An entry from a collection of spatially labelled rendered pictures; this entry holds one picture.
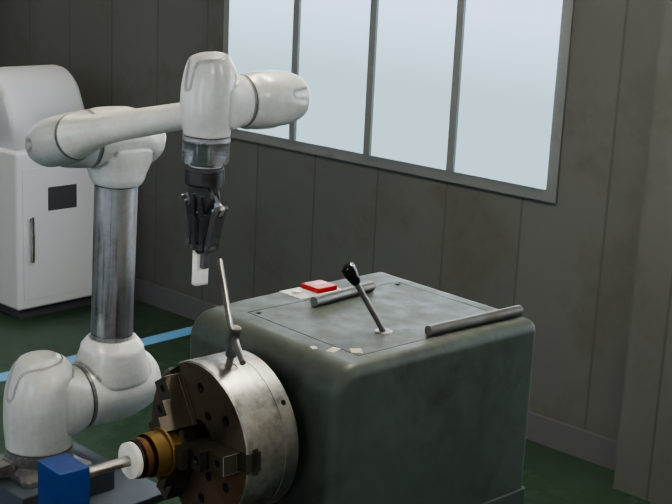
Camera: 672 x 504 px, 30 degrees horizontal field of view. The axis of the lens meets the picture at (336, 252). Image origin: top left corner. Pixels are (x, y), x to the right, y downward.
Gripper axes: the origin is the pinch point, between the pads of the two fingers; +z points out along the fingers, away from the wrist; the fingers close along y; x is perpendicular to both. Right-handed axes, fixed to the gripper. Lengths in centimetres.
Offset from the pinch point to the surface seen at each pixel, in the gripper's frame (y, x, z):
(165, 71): -366, 243, 25
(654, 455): -47, 252, 124
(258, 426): 23.3, -2.2, 24.2
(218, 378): 14.7, -5.5, 17.0
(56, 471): 11.7, -37.6, 28.7
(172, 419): 8.1, -10.9, 26.5
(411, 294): 1, 59, 15
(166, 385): 4.2, -9.8, 21.1
